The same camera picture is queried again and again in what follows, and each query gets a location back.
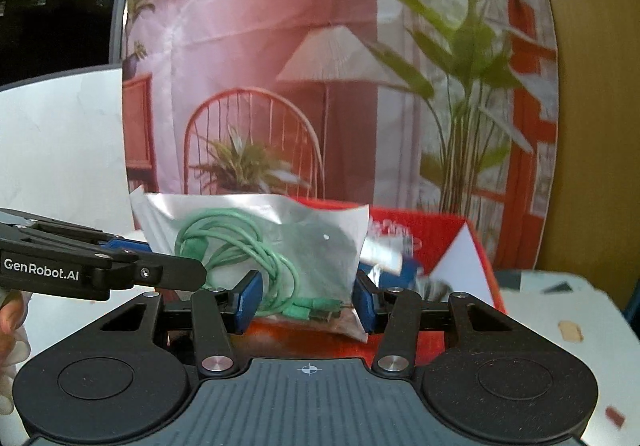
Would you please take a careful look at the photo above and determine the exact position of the white marble board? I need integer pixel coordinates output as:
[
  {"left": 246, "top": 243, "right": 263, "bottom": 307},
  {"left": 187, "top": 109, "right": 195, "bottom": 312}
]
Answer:
[{"left": 0, "top": 64, "right": 151, "bottom": 298}]

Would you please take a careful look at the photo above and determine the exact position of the green cable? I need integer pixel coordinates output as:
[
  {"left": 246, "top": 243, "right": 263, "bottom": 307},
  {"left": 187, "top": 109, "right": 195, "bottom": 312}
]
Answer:
[
  {"left": 174, "top": 208, "right": 347, "bottom": 325},
  {"left": 129, "top": 191, "right": 371, "bottom": 344}
]

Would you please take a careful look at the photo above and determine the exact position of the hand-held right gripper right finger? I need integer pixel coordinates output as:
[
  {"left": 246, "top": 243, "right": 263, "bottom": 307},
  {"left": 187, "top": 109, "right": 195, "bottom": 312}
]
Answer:
[{"left": 352, "top": 273, "right": 521, "bottom": 379}]

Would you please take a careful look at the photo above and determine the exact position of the person's left hand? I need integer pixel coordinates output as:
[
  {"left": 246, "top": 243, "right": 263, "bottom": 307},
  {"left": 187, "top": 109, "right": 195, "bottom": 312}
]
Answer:
[{"left": 0, "top": 290, "right": 32, "bottom": 419}]

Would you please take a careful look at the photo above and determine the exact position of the blue packet with white label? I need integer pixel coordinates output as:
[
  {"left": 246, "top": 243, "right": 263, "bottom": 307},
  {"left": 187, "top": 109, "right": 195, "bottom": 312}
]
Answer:
[{"left": 357, "top": 232, "right": 432, "bottom": 293}]

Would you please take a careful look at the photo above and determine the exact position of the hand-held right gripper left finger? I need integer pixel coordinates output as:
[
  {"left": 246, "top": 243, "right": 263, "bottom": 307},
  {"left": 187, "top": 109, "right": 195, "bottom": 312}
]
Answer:
[{"left": 95, "top": 271, "right": 264, "bottom": 380}]

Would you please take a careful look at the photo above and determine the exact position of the red strawberry cardboard box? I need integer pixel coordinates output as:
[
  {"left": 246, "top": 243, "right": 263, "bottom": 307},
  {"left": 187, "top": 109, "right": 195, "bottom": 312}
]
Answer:
[{"left": 245, "top": 198, "right": 507, "bottom": 361}]

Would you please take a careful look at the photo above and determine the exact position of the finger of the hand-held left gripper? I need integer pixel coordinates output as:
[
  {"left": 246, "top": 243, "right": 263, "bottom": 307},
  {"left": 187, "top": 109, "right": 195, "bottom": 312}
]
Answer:
[
  {"left": 107, "top": 252, "right": 207, "bottom": 300},
  {"left": 0, "top": 208, "right": 152, "bottom": 255}
]

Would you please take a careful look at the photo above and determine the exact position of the printed room backdrop cloth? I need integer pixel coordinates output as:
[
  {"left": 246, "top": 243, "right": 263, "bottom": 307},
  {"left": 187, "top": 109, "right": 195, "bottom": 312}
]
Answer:
[{"left": 121, "top": 0, "right": 559, "bottom": 273}]

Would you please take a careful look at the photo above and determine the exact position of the wooden panel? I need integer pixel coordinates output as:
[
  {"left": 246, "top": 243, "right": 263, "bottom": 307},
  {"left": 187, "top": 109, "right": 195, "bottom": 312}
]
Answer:
[{"left": 529, "top": 0, "right": 640, "bottom": 278}]

